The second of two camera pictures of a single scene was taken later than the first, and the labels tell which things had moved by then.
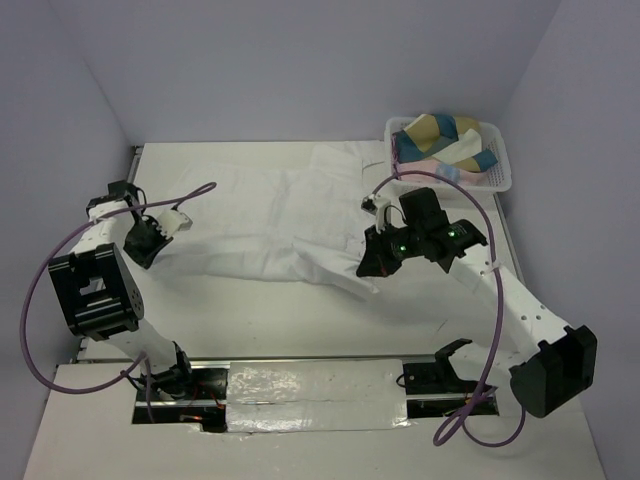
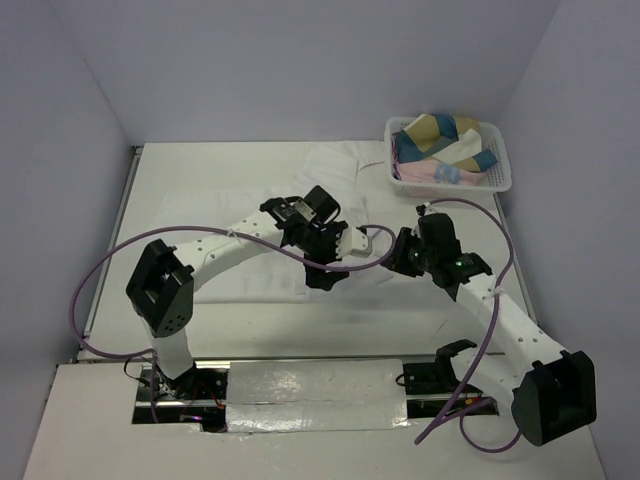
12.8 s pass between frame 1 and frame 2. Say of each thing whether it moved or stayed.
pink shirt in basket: stayed
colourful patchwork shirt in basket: stayed
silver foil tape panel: stayed
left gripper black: moved
